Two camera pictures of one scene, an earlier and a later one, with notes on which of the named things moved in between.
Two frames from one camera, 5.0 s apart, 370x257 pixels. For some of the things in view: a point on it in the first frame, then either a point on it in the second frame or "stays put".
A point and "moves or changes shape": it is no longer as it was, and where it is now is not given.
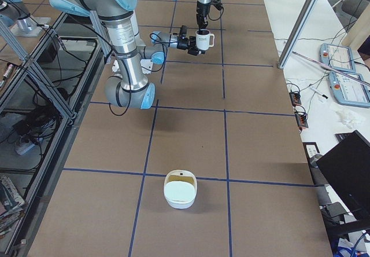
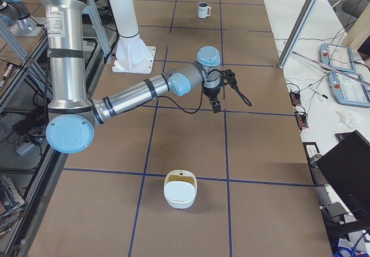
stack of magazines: [13, 205] stays put
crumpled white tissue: [349, 119] stays put
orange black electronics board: [295, 98] stays put
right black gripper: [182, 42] → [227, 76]
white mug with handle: [203, 39] moves or changes shape
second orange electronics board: [301, 120] stays put
